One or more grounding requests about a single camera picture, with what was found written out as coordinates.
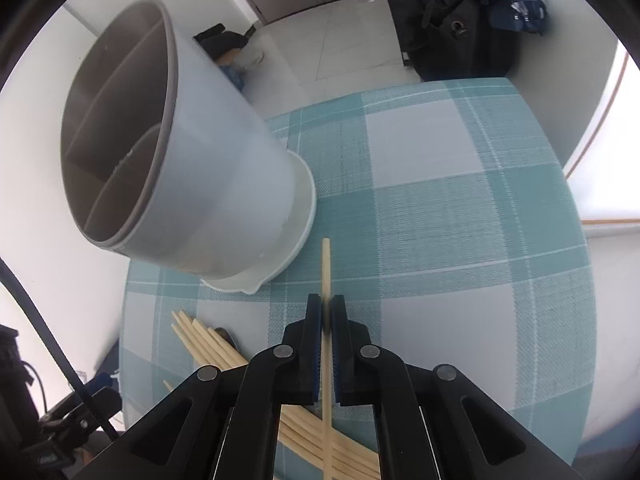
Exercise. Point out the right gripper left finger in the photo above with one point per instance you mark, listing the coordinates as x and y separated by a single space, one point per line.
221 424

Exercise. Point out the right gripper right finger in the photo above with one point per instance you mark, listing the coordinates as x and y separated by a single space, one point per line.
432 424

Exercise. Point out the bamboo chopstick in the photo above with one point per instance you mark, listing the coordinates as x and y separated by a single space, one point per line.
326 358

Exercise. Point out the bamboo chopstick pile piece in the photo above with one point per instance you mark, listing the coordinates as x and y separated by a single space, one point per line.
300 431

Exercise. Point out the teal plaid placemat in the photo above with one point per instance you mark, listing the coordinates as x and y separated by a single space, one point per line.
454 239

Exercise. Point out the white grey utensil holder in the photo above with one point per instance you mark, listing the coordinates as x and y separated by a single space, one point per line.
163 160

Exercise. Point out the black clothes pile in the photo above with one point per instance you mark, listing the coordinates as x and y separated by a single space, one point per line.
217 41

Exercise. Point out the black backpack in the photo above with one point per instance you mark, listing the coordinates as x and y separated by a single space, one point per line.
451 39

